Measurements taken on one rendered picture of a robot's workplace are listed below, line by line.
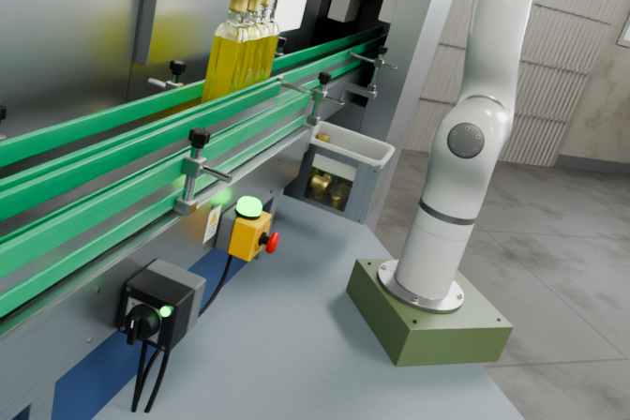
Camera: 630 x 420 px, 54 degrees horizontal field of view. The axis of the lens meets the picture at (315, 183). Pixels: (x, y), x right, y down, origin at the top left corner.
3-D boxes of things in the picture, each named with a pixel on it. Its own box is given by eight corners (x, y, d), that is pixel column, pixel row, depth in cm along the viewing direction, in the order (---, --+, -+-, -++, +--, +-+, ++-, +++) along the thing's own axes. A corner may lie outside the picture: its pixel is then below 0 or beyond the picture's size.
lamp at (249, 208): (241, 204, 111) (245, 190, 110) (263, 214, 110) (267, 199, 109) (231, 214, 107) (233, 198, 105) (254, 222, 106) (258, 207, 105)
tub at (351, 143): (310, 148, 170) (319, 118, 166) (387, 175, 165) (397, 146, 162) (289, 165, 154) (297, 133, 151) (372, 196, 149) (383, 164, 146)
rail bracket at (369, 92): (337, 100, 212) (354, 36, 203) (382, 116, 208) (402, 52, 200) (332, 102, 207) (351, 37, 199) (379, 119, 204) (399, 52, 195)
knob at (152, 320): (128, 325, 82) (112, 339, 79) (133, 298, 80) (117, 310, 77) (157, 339, 81) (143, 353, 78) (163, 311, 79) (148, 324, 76)
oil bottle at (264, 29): (231, 106, 143) (250, 15, 135) (252, 114, 142) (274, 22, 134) (220, 111, 138) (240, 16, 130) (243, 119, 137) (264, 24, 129)
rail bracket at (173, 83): (148, 115, 125) (158, 52, 120) (178, 127, 124) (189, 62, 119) (137, 120, 121) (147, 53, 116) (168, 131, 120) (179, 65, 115)
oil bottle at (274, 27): (241, 102, 148) (261, 14, 140) (262, 110, 147) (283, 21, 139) (232, 106, 143) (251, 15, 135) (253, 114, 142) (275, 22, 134)
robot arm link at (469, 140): (480, 213, 129) (521, 105, 121) (464, 243, 113) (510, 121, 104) (426, 192, 133) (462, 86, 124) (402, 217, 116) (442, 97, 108)
